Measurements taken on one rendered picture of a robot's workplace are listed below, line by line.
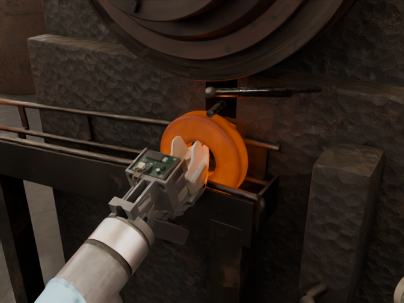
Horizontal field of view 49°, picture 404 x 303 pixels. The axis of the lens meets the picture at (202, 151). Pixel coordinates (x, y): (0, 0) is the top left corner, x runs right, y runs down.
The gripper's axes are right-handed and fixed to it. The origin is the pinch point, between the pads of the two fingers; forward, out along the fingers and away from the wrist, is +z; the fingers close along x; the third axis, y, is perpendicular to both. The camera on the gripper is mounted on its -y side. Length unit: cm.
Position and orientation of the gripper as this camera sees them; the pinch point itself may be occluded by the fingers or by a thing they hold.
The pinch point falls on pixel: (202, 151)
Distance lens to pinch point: 73.7
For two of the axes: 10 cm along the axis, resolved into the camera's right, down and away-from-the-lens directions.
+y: -1.6, -7.4, -6.6
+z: 4.9, -6.4, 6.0
